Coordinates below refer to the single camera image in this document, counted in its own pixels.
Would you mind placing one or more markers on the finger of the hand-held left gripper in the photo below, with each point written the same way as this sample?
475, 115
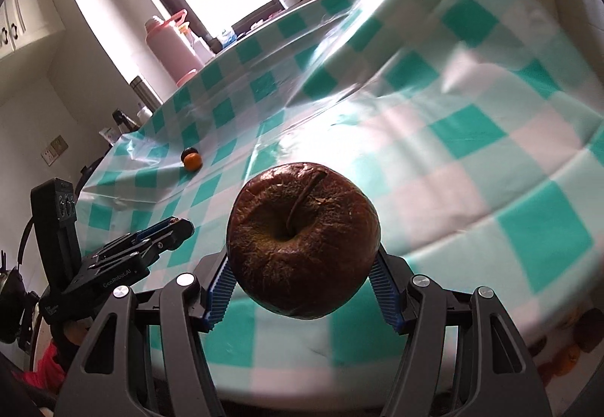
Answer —
165, 245
163, 226

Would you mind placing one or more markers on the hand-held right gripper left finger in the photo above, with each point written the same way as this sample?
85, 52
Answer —
222, 299

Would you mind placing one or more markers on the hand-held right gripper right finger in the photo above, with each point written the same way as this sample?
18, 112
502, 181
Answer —
384, 299

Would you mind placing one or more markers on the dark red apple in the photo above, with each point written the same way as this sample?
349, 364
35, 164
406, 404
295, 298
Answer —
302, 266

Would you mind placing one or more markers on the orange mandarin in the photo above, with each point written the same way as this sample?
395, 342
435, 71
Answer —
192, 161

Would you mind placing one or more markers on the dark dried date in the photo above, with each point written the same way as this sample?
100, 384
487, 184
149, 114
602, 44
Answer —
187, 151

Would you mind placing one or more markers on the black headphones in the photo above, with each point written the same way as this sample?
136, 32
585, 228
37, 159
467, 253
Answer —
12, 294

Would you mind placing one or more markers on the black bottle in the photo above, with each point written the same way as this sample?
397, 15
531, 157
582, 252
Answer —
120, 120

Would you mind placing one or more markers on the small white bottle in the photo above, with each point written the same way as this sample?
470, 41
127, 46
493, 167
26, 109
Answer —
144, 112

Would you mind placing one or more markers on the steel thermos flask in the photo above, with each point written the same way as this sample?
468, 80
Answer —
144, 91

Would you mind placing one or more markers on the red cloth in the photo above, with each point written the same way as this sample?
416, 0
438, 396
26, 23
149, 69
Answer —
45, 365

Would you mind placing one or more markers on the pink thermos jug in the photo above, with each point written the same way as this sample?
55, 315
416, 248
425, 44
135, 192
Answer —
167, 49

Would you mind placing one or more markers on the orange printed cloth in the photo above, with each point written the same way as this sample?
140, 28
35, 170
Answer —
561, 351

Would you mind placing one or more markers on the teal checkered tablecloth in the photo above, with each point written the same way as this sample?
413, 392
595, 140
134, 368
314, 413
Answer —
472, 129

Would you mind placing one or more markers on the wall socket plate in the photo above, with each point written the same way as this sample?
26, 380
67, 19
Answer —
54, 148

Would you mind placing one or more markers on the white wall cabinet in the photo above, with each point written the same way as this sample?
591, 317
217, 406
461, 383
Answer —
23, 16

